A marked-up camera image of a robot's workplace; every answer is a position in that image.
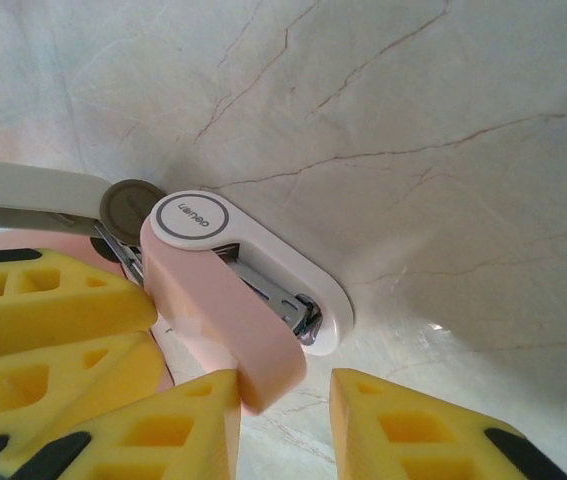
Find olive and white stapler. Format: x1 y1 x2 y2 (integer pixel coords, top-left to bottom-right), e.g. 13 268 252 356
0 155 169 289

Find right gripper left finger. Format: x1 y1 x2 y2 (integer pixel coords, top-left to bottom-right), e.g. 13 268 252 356
5 369 243 480

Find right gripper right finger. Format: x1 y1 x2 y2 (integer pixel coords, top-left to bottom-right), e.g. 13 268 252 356
330 368 567 480

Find pink plastic tray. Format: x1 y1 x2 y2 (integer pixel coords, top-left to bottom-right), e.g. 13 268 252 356
0 227 179 396

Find pink and white stapler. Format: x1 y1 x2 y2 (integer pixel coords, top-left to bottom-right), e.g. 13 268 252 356
140 188 354 416

